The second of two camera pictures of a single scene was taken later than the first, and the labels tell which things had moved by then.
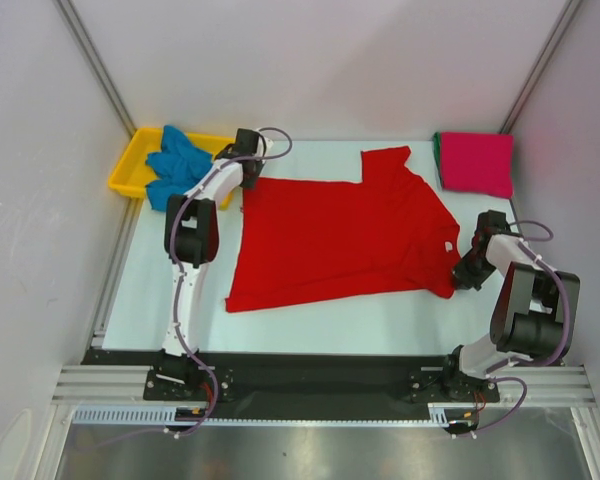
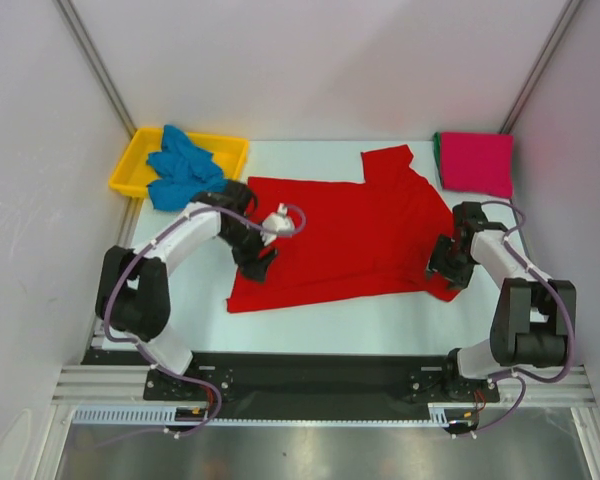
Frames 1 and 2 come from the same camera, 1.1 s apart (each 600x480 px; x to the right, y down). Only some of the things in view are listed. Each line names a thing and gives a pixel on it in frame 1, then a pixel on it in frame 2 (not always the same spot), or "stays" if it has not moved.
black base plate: x=250 y=378 stays
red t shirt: x=312 y=242 stays
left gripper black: x=257 y=164 to x=250 y=263
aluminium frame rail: x=519 y=384 stays
